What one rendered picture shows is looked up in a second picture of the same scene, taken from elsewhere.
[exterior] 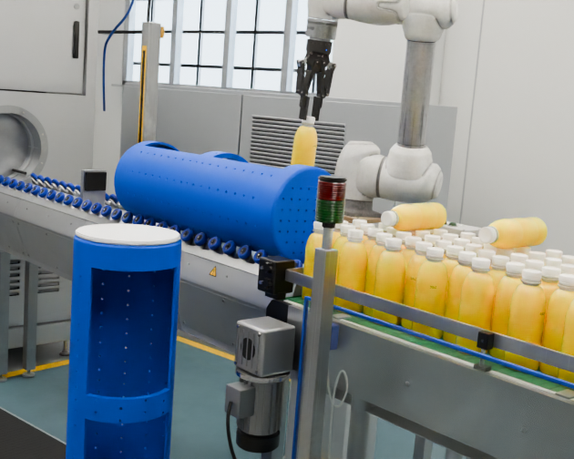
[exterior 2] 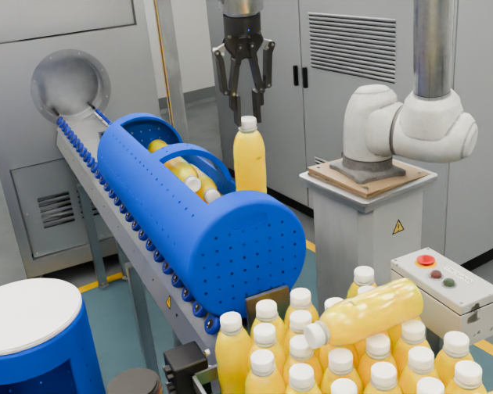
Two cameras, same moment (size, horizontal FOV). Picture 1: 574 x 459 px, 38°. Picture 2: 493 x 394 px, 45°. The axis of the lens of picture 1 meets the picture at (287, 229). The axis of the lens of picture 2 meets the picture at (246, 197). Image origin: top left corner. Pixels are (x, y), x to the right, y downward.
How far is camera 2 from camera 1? 144 cm
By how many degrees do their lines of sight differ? 23
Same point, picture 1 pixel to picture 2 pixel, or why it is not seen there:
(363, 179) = (374, 139)
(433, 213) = (395, 310)
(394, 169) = (410, 128)
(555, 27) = not seen: outside the picture
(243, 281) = (188, 331)
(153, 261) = (25, 370)
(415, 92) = (428, 30)
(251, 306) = not seen: hidden behind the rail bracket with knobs
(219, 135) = (282, 33)
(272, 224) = (193, 288)
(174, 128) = not seen: hidden behind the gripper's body
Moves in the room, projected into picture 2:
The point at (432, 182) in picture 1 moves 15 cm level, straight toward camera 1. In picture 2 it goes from (459, 142) to (451, 162)
